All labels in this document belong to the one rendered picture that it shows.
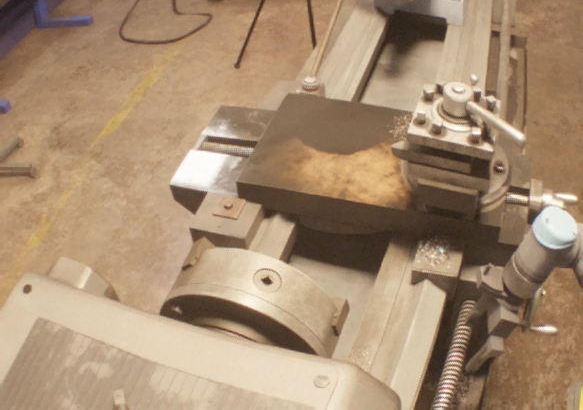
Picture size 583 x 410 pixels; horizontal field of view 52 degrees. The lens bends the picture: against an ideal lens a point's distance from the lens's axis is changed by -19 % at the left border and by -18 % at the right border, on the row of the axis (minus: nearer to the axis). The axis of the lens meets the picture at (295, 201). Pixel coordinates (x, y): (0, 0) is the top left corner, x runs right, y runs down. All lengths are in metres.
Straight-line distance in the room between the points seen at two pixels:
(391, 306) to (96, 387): 0.78
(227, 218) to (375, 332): 0.40
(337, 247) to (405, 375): 0.48
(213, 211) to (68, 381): 0.86
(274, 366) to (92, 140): 2.75
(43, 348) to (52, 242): 2.16
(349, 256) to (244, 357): 0.92
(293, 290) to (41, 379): 0.40
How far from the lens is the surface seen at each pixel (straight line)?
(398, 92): 2.04
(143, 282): 2.59
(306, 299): 0.92
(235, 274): 0.91
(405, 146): 1.27
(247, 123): 1.70
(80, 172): 3.17
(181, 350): 0.70
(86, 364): 0.71
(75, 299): 0.78
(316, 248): 1.60
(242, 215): 1.47
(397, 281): 1.38
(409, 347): 1.26
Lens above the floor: 1.90
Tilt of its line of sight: 44 degrees down
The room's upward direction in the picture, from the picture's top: 7 degrees counter-clockwise
